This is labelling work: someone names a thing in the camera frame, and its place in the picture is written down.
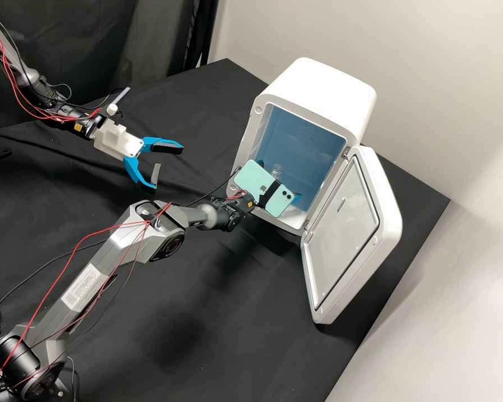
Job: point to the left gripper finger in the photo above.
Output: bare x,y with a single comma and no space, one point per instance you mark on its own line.
163,146
135,171

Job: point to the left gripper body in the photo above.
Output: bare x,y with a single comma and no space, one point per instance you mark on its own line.
116,139

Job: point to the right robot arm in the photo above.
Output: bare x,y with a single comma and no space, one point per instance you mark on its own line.
109,251

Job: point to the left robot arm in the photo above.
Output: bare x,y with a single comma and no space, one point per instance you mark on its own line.
30,78

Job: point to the clear flask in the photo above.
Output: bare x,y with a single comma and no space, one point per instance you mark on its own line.
278,170

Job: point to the white incubator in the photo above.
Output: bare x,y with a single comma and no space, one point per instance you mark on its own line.
322,94

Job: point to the incubator door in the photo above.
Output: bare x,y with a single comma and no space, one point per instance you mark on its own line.
343,234

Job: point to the right wrist camera phone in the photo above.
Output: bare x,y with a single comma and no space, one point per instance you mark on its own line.
255,182

